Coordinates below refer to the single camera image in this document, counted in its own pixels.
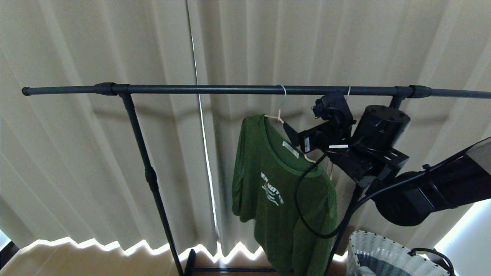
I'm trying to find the black clothes rack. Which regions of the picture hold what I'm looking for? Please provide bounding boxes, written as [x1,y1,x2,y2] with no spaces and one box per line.
[22,82,491,276]

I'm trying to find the pink clothes hanger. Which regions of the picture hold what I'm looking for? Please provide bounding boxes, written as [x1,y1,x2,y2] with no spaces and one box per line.
[264,84,317,164]
[325,85,352,181]

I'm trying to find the green long-sleeved shirt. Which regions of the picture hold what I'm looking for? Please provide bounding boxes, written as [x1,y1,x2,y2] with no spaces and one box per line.
[232,114,339,276]

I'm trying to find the beige curtain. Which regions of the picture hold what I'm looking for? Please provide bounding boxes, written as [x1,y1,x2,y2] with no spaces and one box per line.
[0,0,491,255]

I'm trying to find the white laundry basket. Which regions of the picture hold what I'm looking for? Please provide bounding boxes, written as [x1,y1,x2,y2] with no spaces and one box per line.
[346,230,456,276]

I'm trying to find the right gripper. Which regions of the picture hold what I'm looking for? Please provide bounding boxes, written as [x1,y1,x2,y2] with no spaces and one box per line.
[298,122,355,154]

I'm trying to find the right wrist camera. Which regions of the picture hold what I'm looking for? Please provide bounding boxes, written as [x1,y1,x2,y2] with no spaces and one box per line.
[311,91,356,125]

